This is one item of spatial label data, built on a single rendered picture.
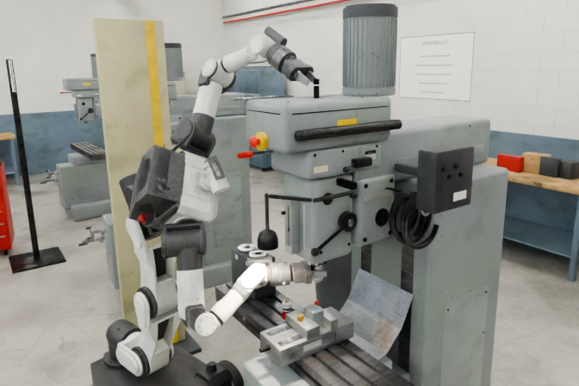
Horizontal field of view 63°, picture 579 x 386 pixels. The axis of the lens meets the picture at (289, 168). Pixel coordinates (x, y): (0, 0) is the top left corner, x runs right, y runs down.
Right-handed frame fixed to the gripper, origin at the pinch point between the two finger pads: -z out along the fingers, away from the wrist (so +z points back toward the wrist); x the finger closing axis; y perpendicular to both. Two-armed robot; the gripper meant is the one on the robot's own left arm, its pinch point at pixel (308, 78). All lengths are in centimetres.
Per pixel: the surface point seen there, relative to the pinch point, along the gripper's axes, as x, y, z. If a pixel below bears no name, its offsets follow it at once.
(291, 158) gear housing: 12.7, -21.1, -16.0
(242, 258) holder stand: -10, -98, 0
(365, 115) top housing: -8.1, -1.1, -22.8
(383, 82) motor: -20.2, 7.9, -17.1
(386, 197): -20, -28, -41
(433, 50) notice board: -476, -72, 167
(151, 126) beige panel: -36, -111, 126
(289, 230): 12, -45, -28
